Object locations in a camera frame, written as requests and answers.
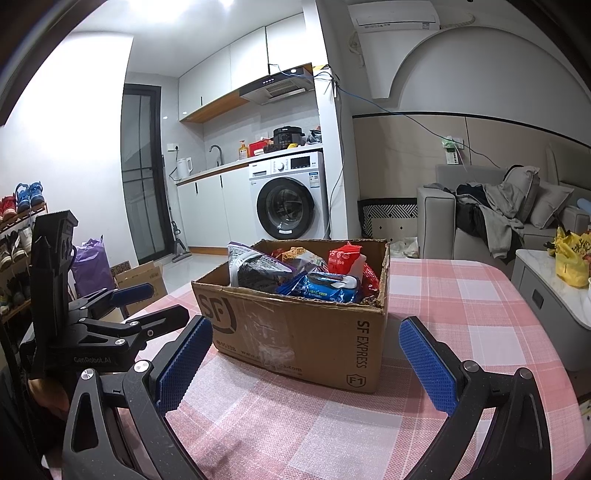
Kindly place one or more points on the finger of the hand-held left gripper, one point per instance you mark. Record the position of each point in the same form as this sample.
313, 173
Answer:
161, 321
134, 294

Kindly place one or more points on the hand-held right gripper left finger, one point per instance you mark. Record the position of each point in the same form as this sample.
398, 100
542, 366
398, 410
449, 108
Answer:
182, 364

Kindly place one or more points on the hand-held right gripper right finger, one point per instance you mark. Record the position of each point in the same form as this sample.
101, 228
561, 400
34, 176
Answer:
427, 364

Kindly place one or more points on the purple cartoon candy bag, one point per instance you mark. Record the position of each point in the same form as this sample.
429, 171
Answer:
254, 270

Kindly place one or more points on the brown cardboard box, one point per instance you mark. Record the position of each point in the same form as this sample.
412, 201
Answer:
295, 337

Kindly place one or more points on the blue cookie packet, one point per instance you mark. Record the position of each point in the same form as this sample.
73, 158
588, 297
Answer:
323, 288

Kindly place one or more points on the red white snack packet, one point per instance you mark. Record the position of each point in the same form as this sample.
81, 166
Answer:
346, 258

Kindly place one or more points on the stick snack packet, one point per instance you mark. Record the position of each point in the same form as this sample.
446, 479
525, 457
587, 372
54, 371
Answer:
298, 256

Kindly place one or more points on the person's left forearm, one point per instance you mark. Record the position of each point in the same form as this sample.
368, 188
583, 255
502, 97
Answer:
23, 429

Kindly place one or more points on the person's left hand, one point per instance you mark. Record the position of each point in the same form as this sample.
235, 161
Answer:
48, 394

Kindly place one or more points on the small printed cardboard carton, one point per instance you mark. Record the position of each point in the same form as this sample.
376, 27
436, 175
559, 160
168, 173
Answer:
147, 279

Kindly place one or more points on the shoe rack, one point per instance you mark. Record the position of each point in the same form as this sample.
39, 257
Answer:
14, 295

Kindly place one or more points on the dark sneakers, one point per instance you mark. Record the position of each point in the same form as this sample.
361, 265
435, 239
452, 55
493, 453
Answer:
13, 251

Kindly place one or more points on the stick vacuum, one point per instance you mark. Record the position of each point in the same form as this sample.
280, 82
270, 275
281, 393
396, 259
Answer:
179, 244

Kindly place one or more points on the red shoe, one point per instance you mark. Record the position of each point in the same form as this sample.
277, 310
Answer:
8, 208

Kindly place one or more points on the blue shoes pair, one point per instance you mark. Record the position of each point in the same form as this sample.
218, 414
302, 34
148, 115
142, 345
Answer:
30, 197

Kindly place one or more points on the white base cabinets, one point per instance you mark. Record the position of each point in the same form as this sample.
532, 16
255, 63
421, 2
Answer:
210, 212

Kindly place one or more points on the black framed glass door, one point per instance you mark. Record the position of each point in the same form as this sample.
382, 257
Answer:
141, 175

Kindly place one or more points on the white crumpled cloth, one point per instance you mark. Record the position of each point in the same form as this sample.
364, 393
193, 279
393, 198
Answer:
408, 247

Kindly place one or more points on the white coffee table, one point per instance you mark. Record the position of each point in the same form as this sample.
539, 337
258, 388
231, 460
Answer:
549, 314

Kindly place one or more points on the white electric kettle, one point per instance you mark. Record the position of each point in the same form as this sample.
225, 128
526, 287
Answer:
183, 169

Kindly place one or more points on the grey sofa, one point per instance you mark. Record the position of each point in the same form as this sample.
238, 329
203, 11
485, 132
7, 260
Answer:
434, 221

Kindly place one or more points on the grey jacket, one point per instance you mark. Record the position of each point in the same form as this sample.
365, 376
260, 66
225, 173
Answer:
503, 226

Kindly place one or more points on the black clothing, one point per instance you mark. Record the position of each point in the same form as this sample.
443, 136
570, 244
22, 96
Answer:
471, 212

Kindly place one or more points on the black white patterned panel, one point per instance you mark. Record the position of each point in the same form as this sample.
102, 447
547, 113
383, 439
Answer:
388, 210

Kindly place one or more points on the kitchen faucet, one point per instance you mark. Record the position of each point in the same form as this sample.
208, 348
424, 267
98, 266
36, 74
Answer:
217, 153

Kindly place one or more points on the white washing machine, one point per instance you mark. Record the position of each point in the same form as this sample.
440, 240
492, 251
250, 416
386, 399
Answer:
288, 207

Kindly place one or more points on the yellow plastic bag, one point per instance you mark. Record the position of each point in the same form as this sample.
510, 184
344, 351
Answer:
572, 263

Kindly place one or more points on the yellow detergent bottle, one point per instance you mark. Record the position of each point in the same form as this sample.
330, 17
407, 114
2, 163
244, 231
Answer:
243, 151

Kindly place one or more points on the red box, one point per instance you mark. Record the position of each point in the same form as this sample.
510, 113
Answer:
260, 147

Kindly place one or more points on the grey cushion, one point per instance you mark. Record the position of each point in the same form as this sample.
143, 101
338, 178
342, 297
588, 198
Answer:
549, 205

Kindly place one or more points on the black pressure cooker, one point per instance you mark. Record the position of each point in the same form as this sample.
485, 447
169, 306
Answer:
288, 137

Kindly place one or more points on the blue pillow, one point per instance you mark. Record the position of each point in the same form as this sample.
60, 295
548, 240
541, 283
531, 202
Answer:
585, 203

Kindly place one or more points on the range hood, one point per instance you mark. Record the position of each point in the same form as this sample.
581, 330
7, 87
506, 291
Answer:
277, 87

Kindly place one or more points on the white air conditioner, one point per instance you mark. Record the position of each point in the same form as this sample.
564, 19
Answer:
395, 17

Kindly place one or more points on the wall socket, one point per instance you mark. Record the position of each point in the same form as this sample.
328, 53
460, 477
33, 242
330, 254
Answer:
452, 150

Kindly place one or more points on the white wall cabinets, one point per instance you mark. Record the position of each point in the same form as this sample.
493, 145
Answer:
217, 69

